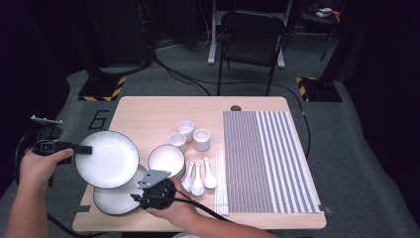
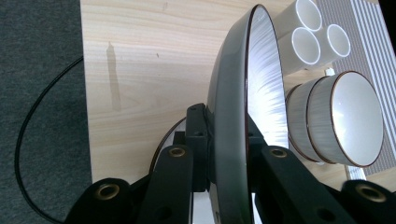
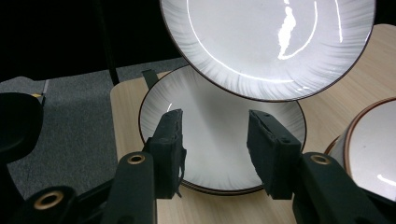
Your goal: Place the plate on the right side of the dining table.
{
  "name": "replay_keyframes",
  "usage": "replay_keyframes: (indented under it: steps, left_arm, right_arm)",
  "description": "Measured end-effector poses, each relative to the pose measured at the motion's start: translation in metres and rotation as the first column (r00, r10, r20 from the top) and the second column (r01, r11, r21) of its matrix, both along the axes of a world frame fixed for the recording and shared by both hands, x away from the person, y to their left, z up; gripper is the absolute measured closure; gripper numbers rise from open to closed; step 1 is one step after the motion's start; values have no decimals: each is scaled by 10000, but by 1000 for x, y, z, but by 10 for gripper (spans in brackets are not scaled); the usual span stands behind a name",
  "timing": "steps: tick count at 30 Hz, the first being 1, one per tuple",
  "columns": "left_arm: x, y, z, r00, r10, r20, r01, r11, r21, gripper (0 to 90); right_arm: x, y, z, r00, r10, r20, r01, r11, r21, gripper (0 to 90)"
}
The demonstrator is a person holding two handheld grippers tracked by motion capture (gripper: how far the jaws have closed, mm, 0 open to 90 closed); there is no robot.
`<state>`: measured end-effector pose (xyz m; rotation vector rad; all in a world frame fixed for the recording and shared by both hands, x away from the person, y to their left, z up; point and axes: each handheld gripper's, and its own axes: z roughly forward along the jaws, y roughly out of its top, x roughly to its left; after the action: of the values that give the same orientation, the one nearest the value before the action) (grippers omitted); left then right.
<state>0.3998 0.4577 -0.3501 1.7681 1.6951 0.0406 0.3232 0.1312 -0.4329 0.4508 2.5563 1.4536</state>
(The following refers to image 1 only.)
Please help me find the bundle of white chopsticks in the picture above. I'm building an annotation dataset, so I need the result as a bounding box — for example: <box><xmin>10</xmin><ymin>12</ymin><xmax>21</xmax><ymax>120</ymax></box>
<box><xmin>214</xmin><ymin>150</ymin><xmax>231</xmax><ymax>217</ymax></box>

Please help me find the white box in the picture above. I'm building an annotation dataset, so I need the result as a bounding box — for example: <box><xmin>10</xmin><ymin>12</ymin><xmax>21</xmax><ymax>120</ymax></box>
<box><xmin>315</xmin><ymin>7</ymin><xmax>335</xmax><ymax>18</ymax></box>

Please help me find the person's left hand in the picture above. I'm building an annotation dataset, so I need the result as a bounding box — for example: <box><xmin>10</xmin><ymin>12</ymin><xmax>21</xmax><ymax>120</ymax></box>
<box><xmin>19</xmin><ymin>148</ymin><xmax>74</xmax><ymax>193</ymax></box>

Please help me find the grey white striped placemat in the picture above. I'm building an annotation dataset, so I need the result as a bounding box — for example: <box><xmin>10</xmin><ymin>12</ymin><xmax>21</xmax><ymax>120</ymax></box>
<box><xmin>222</xmin><ymin>110</ymin><xmax>322</xmax><ymax>214</ymax></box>

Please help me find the black cabinet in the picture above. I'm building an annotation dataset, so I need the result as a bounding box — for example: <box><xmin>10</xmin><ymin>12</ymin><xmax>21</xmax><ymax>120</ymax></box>
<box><xmin>83</xmin><ymin>0</ymin><xmax>155</xmax><ymax>77</ymax></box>

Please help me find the black stand base striped tape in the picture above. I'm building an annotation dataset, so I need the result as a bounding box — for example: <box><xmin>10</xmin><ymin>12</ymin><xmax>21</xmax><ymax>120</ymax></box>
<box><xmin>77</xmin><ymin>74</ymin><xmax>128</xmax><ymax>103</ymax></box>
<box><xmin>295</xmin><ymin>76</ymin><xmax>344</xmax><ymax>103</ymax></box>

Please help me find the black folding chair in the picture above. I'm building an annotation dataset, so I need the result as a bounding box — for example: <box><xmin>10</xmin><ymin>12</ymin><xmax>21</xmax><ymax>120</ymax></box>
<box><xmin>216</xmin><ymin>9</ymin><xmax>287</xmax><ymax>97</ymax></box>

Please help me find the white floor cable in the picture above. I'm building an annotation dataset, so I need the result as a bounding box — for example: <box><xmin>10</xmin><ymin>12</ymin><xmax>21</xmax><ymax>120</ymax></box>
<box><xmin>155</xmin><ymin>31</ymin><xmax>212</xmax><ymax>53</ymax></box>

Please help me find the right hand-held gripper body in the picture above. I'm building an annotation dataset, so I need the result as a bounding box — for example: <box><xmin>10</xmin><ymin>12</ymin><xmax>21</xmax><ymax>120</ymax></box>
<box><xmin>137</xmin><ymin>169</ymin><xmax>176</xmax><ymax>211</ymax></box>

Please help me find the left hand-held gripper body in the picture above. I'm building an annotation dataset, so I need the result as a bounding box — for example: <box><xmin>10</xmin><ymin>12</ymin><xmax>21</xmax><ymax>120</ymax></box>
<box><xmin>30</xmin><ymin>115</ymin><xmax>79</xmax><ymax>157</ymax></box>

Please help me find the person's right hand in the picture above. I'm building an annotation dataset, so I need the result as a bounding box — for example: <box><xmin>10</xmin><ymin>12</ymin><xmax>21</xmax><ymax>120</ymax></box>
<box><xmin>147</xmin><ymin>178</ymin><xmax>199</xmax><ymax>229</ymax></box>

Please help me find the white ribbed plate dark rim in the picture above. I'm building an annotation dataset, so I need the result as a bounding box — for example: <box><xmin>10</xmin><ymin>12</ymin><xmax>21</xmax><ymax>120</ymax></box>
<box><xmin>74</xmin><ymin>130</ymin><xmax>141</xmax><ymax>190</ymax></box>
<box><xmin>92</xmin><ymin>164</ymin><xmax>150</xmax><ymax>216</ymax></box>

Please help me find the right hand-held gripper cable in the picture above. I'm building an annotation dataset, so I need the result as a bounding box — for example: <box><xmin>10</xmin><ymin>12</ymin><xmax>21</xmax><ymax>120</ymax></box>
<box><xmin>172</xmin><ymin>189</ymin><xmax>232</xmax><ymax>223</ymax></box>

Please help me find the white cup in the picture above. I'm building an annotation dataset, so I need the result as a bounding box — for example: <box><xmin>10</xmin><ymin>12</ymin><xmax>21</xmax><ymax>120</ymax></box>
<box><xmin>176</xmin><ymin>120</ymin><xmax>195</xmax><ymax>143</ymax></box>
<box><xmin>168</xmin><ymin>132</ymin><xmax>188</xmax><ymax>154</ymax></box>
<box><xmin>192</xmin><ymin>128</ymin><xmax>212</xmax><ymax>153</ymax></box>

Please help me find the person's white clothing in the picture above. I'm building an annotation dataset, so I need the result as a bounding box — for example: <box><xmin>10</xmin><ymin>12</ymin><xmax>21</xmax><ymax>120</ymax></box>
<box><xmin>171</xmin><ymin>231</ymin><xmax>201</xmax><ymax>238</ymax></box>

